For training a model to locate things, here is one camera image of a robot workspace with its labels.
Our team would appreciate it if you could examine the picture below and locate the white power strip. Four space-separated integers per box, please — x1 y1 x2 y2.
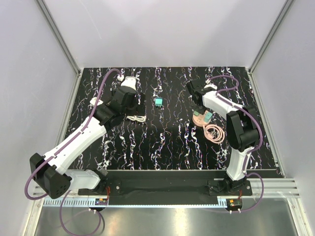
90 97 96 106

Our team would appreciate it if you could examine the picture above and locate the blue plug adapter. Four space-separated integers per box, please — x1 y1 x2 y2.
155 97 163 108

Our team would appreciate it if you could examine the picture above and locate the left aluminium frame post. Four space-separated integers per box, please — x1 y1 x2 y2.
36 0 82 74

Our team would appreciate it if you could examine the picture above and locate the pink round power socket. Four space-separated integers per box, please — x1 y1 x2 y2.
192 111 210 127

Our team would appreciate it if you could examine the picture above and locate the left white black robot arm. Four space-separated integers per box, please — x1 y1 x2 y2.
30 77 144 199

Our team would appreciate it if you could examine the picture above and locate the white coiled strip cable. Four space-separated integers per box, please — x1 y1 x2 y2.
126 115 146 123

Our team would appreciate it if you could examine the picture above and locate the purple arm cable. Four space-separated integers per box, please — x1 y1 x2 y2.
205 75 265 212
24 68 124 200

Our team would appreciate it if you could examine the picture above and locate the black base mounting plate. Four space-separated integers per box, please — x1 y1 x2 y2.
77 168 253 206

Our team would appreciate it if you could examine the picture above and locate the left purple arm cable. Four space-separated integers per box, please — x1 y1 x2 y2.
24 68 124 200

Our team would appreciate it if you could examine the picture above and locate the slotted cable duct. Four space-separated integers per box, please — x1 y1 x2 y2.
43 198 108 207

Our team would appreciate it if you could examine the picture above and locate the aluminium frame post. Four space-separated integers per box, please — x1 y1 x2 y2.
36 0 82 74
248 0 295 74

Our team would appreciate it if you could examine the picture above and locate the black marbled table mat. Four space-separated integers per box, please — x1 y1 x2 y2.
60 66 280 171

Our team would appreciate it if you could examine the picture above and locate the right aluminium frame post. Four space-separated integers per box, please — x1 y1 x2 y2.
248 0 295 74

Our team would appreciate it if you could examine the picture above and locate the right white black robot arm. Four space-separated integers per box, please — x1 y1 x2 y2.
186 79 263 195

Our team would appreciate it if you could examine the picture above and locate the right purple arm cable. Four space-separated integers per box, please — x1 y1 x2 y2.
205 75 265 212

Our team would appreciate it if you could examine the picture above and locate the pink coiled socket cable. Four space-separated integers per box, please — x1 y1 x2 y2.
201 122 225 143

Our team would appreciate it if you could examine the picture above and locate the teal plug adapter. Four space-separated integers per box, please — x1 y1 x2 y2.
203 111 213 123

